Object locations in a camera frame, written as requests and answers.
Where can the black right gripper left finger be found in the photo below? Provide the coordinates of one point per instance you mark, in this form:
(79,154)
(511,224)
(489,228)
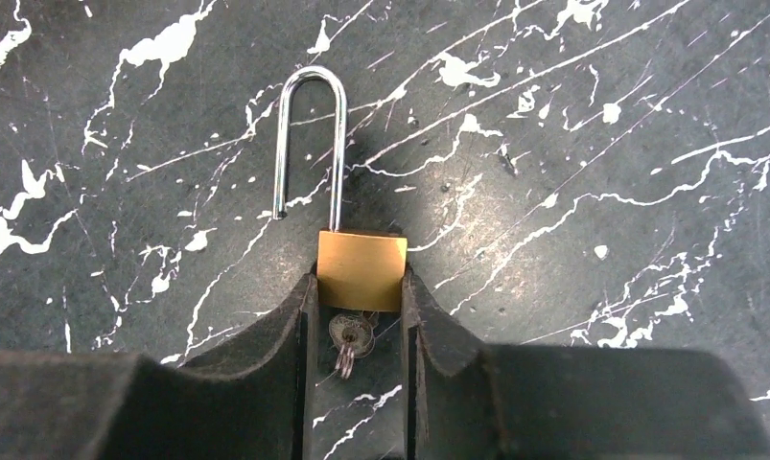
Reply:
(247,398)

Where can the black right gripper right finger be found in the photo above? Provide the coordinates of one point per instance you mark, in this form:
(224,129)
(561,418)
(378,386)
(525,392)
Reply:
(469,399)

